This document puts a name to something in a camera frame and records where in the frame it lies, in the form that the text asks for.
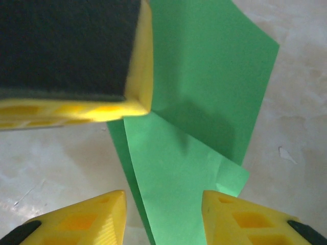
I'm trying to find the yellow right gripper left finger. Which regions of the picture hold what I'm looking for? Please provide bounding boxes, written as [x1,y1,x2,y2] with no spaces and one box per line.
[0,190,128,245]

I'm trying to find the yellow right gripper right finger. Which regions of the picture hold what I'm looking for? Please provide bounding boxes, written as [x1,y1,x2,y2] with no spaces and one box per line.
[202,190,327,245]

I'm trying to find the green square paper sheet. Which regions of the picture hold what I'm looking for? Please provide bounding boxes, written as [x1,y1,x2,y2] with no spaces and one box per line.
[106,0,281,245]

